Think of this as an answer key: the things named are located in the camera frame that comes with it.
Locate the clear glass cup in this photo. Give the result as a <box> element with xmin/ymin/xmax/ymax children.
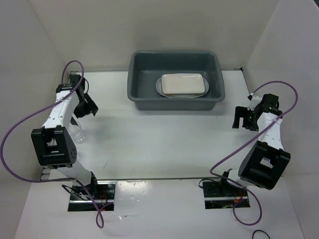
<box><xmin>68</xmin><ymin>121</ymin><xmax>85</xmax><ymax>143</ymax></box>

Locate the rectangular white plate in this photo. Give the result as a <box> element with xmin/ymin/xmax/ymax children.
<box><xmin>159</xmin><ymin>92</ymin><xmax>207</xmax><ymax>98</ymax></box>
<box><xmin>160</xmin><ymin>73</ymin><xmax>205</xmax><ymax>95</ymax></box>

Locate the large oval white plate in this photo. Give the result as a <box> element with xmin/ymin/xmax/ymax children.
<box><xmin>156</xmin><ymin>77</ymin><xmax>209</xmax><ymax>93</ymax></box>

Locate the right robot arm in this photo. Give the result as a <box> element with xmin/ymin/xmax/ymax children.
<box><xmin>218</xmin><ymin>94</ymin><xmax>291</xmax><ymax>196</ymax></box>

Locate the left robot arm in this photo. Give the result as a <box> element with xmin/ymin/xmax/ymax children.
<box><xmin>31</xmin><ymin>75</ymin><xmax>99</xmax><ymax>199</ymax></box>

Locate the grey plastic bin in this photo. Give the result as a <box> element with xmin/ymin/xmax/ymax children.
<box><xmin>127</xmin><ymin>50</ymin><xmax>225</xmax><ymax>111</ymax></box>

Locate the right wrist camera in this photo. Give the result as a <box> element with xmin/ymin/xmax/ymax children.
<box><xmin>247</xmin><ymin>93</ymin><xmax>262</xmax><ymax>111</ymax></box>

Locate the aluminium table edge rail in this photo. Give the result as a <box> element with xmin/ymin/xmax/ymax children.
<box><xmin>32</xmin><ymin>83</ymin><xmax>79</xmax><ymax>174</ymax></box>

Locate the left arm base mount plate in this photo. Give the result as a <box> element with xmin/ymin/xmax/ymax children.
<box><xmin>62</xmin><ymin>181</ymin><xmax>116</xmax><ymax>212</ymax></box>

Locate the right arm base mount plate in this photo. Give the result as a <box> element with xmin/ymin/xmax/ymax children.
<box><xmin>198</xmin><ymin>178</ymin><xmax>250</xmax><ymax>209</ymax></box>

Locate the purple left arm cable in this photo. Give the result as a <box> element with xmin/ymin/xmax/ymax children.
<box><xmin>0</xmin><ymin>60</ymin><xmax>113</xmax><ymax>229</ymax></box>

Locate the black cable loop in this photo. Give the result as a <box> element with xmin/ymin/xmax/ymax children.
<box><xmin>252</xmin><ymin>230</ymin><xmax>271</xmax><ymax>239</ymax></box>

